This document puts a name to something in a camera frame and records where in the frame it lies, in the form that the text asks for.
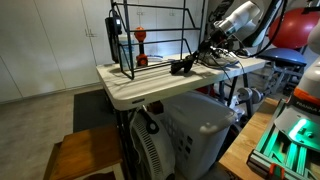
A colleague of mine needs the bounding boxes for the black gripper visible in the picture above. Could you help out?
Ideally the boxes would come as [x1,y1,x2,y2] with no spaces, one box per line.
[195,29,232,60]

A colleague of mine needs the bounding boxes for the black work glove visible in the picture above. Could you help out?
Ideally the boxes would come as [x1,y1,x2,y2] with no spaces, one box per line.
[169,53,199,76]

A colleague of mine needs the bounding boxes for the grey running shoe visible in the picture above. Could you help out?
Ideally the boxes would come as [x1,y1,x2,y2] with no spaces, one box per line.
[199,50,240,70]
[213,47,237,61]

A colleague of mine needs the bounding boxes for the white round dish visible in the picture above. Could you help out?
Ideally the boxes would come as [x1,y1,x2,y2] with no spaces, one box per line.
[146,54,165,65]

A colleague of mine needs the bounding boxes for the chrome dumbbell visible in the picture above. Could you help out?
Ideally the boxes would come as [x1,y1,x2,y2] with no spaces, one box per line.
[235,86,265,106]

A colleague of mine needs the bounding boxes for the blue balance trainer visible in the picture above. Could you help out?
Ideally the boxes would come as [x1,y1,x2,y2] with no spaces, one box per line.
[257,47,308,68]

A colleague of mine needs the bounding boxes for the translucent plastic bucket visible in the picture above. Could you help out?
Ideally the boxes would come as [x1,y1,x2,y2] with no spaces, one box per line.
[117,33,140,70]

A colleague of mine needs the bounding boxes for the white plastic laundry basket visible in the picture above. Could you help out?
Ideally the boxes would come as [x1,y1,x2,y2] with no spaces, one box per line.
[155,91,240,180]

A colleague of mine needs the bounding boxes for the black box on rack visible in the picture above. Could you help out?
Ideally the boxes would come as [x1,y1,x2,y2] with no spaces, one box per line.
[104,8,124,64]

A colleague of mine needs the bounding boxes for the red exercise ball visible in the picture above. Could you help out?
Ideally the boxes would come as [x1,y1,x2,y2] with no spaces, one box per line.
[267,7,320,51]

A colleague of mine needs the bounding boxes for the light wooden workbench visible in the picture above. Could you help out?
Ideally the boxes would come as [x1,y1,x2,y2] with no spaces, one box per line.
[217,96,285,180]

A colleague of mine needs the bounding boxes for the white round floor fan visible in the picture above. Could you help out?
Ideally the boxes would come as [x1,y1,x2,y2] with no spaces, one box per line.
[129,109,177,180]

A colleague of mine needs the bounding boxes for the black floor mat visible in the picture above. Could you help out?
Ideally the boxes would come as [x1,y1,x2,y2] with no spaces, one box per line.
[72,88,118,134]

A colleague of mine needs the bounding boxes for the brown wooden stool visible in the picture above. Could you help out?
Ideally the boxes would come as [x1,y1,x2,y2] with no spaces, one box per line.
[42,124,127,180]

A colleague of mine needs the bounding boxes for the black metal wire rack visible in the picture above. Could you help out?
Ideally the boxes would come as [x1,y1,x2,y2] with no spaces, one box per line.
[109,0,207,81]

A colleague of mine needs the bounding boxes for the metal cabinet door handles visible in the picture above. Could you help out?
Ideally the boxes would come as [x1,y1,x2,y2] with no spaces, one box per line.
[84,27,97,38]

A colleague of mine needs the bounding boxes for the green-lit aluminium robot mount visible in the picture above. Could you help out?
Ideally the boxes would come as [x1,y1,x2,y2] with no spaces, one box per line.
[245,98,320,180]

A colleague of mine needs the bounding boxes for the white cabinet wall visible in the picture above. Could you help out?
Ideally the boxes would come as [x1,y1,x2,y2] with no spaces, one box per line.
[0,0,208,104]

